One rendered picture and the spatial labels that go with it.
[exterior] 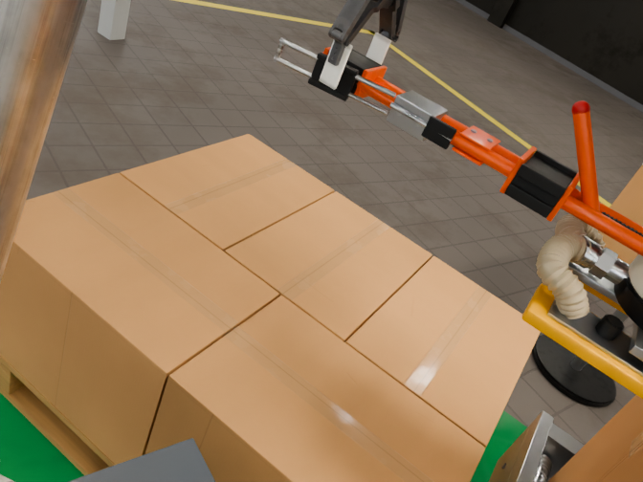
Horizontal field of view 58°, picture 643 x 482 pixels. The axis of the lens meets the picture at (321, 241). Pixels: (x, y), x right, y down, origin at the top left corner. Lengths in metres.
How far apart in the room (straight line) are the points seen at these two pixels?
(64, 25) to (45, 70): 0.03
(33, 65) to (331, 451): 0.99
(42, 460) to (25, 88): 1.44
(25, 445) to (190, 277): 0.63
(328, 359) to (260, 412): 0.24
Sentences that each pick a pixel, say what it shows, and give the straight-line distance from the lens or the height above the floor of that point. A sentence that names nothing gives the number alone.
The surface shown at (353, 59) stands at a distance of 0.97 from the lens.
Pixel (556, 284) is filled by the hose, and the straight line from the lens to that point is 0.83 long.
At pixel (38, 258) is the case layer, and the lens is 1.41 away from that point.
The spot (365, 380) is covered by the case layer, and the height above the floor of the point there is 0.54.
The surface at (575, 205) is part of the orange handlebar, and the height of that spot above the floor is 1.20.
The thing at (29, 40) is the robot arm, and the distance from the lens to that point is 0.35.
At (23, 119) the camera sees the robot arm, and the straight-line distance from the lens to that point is 0.36.
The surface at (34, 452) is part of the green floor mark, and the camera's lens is 1.74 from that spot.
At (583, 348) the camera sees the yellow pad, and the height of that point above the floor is 1.08.
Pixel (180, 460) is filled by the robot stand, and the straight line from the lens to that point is 0.87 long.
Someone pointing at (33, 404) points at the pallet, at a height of 0.02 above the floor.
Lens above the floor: 1.47
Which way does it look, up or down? 33 degrees down
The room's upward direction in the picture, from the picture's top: 24 degrees clockwise
